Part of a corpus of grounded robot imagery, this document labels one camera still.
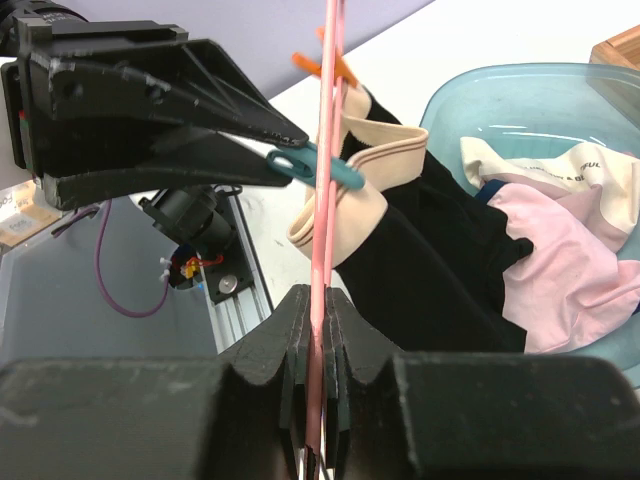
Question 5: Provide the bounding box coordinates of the beige pink underwear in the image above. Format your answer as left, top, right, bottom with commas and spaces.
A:
460, 137, 639, 252

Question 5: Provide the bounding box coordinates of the pink wire hanger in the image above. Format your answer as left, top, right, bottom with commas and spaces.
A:
304, 1, 344, 479

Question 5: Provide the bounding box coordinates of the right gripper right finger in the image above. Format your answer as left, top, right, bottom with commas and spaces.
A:
323, 288, 402, 470

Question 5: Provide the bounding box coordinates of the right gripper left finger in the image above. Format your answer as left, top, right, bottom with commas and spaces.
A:
217, 284, 311, 430

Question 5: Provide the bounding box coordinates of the teal plastic basin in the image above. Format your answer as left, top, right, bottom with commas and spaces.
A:
421, 64, 639, 384

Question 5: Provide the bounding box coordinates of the pink underwear navy trim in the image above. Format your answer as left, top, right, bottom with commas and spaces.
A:
477, 180, 639, 353

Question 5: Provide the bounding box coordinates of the wooden clothes rack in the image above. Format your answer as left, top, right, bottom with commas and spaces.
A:
590, 25, 640, 70

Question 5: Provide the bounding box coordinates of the orange clothespin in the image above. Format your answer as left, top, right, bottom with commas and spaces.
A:
292, 27, 361, 89

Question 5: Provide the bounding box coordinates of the aluminium mounting rail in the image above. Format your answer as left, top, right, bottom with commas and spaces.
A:
201, 186, 273, 352

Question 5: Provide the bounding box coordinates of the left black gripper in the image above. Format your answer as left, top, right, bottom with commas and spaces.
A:
1, 14, 308, 210

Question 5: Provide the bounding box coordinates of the black underwear beige waistband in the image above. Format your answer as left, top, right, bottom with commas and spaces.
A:
285, 84, 535, 354

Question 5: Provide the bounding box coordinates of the teal clothespin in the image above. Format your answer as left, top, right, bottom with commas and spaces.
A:
265, 142, 365, 190

